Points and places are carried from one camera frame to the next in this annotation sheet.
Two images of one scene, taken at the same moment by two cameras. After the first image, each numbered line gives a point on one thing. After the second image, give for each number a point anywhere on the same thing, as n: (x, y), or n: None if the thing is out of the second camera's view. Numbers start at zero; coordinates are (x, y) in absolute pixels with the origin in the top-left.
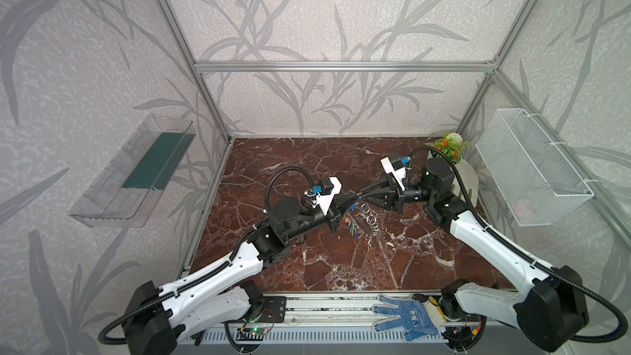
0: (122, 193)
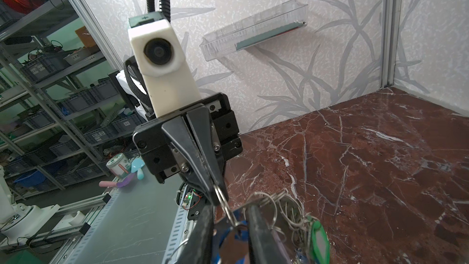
0: (285, 18)
